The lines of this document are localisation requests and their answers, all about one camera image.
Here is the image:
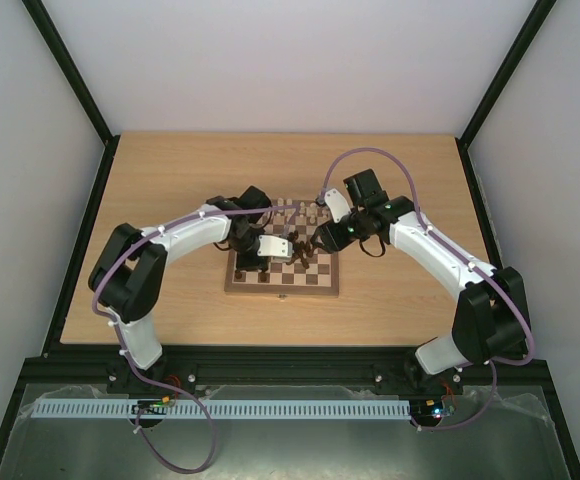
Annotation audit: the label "wooden chess board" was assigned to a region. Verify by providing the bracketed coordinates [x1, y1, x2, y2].
[224, 215, 340, 297]

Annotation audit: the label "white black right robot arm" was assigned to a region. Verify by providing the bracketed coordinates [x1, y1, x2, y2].
[311, 169, 530, 392]

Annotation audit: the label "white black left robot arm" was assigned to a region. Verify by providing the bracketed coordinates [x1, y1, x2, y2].
[88, 186, 272, 370]

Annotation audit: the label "row of white chess pieces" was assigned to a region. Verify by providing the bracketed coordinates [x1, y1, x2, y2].
[271, 197, 331, 227]

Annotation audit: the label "pile of dark chess pieces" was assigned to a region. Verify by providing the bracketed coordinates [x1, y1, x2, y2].
[286, 241, 315, 269]

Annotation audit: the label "left controller board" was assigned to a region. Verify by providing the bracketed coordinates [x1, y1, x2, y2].
[130, 396, 177, 415]

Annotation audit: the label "controller board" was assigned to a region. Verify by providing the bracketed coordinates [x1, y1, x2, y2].
[411, 399, 457, 419]
[130, 396, 177, 415]

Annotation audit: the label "right controller board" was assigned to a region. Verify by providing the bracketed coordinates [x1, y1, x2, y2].
[411, 399, 457, 419]

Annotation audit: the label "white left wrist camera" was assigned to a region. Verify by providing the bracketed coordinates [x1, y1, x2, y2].
[257, 234, 294, 259]

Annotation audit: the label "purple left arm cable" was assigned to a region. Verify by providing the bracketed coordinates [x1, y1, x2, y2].
[92, 207, 291, 474]

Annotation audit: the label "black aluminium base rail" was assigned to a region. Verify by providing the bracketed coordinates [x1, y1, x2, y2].
[16, 345, 552, 397]

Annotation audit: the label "white slotted cable duct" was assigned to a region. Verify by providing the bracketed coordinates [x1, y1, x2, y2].
[31, 399, 411, 421]

